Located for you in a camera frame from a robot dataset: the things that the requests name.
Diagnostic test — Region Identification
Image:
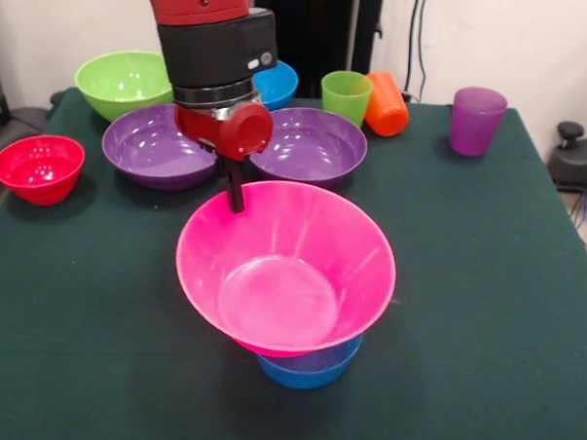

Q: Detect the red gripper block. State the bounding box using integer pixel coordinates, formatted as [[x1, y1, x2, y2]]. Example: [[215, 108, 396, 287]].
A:
[[170, 99, 275, 216]]

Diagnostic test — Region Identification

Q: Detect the blue ribbed small bowl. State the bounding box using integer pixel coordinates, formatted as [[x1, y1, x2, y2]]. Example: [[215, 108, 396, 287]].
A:
[[254, 327, 366, 393]]

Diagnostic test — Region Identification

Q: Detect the red plastic bowl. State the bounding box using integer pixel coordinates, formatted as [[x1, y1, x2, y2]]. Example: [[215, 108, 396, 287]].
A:
[[0, 132, 88, 208]]

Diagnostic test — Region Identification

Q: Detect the orange plastic cup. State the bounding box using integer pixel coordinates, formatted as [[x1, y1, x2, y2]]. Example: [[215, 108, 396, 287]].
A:
[[362, 70, 412, 139]]

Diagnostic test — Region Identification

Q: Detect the dark green tablecloth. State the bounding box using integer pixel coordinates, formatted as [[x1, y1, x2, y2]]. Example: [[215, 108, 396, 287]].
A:
[[0, 84, 587, 440]]

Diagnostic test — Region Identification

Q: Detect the blue deep plastic bowl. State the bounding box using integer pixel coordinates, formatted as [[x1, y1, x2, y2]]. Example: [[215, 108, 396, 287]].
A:
[[251, 58, 301, 112]]

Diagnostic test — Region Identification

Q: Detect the purple plastic bowl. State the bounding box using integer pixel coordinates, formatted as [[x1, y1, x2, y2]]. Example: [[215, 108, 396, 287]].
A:
[[248, 104, 370, 192], [99, 99, 223, 195]]

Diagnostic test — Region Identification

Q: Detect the black round knob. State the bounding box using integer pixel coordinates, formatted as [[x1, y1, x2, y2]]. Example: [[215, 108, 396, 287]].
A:
[[556, 121, 585, 151]]

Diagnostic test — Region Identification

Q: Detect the black hanging cable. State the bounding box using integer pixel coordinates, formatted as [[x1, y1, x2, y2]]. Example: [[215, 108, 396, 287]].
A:
[[403, 0, 430, 104]]

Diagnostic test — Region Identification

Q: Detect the purple plastic cup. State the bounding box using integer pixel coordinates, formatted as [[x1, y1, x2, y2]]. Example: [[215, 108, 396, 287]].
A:
[[448, 86, 510, 159]]

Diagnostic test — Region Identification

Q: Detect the green plastic cup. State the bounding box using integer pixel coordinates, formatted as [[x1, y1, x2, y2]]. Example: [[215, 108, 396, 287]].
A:
[[319, 69, 375, 128]]

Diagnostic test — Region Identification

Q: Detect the pink plastic bowl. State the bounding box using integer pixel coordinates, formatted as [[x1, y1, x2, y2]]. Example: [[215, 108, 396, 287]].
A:
[[170, 176, 401, 363]]

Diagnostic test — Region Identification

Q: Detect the green plastic bowl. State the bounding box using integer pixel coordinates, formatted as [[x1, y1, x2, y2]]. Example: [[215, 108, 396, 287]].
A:
[[73, 48, 176, 126]]

